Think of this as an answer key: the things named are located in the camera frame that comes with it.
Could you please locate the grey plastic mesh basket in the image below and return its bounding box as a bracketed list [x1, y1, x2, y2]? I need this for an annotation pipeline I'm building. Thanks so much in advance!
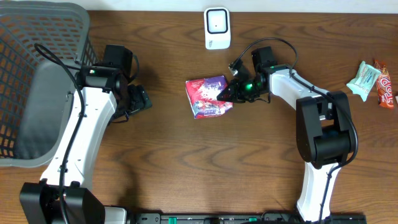
[1, 1, 98, 167]

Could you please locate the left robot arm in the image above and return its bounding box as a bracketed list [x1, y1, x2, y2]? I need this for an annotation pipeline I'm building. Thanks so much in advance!
[19, 66, 152, 223]

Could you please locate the purple square snack packet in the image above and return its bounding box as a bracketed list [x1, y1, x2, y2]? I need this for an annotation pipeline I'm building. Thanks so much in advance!
[185, 75, 233, 119]

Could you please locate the orange Top snack bar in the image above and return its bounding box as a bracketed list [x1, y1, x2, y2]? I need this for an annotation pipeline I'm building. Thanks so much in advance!
[374, 60, 394, 109]

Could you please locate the teal snack packet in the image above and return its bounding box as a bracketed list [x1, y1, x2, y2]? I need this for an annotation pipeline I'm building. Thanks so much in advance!
[346, 61, 381, 101]

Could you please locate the black mounting rail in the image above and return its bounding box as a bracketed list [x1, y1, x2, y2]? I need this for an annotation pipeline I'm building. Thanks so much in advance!
[124, 212, 368, 224]

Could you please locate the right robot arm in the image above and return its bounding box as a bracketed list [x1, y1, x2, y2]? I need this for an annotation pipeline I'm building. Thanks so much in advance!
[217, 62, 358, 223]

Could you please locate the white barcode scanner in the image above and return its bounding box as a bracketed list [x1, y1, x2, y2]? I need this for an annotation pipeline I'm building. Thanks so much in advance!
[203, 7, 231, 50]

